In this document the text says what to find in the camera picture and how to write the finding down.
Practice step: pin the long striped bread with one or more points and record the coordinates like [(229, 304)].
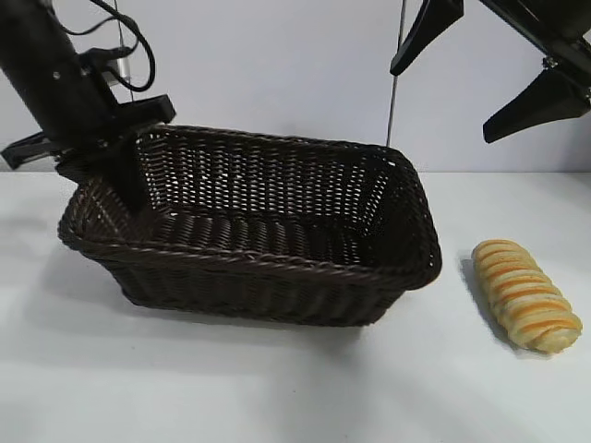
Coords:
[(524, 295)]

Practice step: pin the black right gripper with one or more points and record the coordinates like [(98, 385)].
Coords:
[(563, 32)]

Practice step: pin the thin grey vertical rod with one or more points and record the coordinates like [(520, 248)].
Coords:
[(392, 106), (123, 38)]

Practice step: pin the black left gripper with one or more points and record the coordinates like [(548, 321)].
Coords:
[(55, 92)]

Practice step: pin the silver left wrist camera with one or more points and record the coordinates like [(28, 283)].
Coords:
[(108, 64)]

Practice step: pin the dark brown woven basket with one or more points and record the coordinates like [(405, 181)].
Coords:
[(258, 277)]

